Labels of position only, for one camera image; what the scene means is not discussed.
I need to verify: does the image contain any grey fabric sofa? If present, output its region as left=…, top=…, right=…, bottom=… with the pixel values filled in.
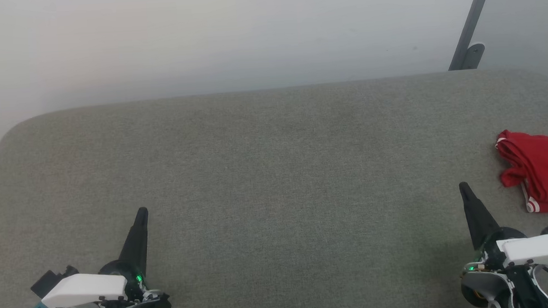
left=0, top=66, right=548, bottom=308

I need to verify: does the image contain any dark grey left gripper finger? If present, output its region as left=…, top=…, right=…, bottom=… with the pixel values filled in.
left=117, top=207, right=152, bottom=275

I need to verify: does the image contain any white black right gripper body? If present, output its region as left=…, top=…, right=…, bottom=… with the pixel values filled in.
left=459, top=224, right=548, bottom=308

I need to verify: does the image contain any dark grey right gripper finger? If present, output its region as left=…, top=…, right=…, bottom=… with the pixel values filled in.
left=459, top=180, right=502, bottom=251

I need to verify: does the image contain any red white lettered jersey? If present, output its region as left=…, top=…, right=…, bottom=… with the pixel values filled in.
left=494, top=128, right=548, bottom=219

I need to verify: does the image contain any grey metal pole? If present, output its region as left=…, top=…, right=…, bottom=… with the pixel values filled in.
left=444, top=0, right=502, bottom=72

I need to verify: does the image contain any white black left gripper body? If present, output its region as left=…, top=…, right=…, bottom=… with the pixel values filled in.
left=40, top=257, right=172, bottom=308

